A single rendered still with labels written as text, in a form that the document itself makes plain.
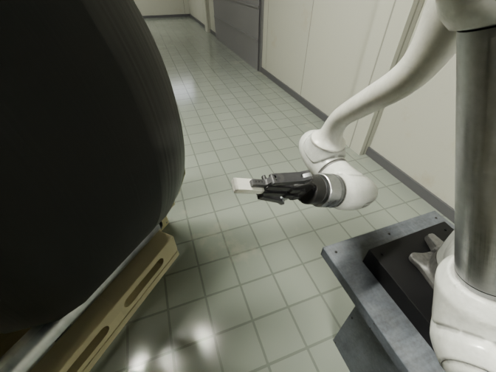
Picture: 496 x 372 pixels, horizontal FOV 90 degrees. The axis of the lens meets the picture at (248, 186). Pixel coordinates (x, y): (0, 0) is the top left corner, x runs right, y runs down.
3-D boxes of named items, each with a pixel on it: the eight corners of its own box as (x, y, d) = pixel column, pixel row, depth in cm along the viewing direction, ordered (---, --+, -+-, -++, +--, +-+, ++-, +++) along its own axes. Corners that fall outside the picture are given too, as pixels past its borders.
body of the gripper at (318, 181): (333, 194, 59) (304, 193, 54) (311, 210, 65) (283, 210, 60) (322, 168, 62) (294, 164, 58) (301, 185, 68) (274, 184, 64)
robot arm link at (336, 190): (326, 213, 68) (310, 213, 65) (314, 184, 72) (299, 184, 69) (351, 197, 61) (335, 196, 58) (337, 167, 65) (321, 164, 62)
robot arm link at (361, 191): (330, 218, 67) (307, 183, 75) (366, 218, 74) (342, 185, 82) (356, 192, 60) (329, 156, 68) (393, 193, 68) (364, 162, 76)
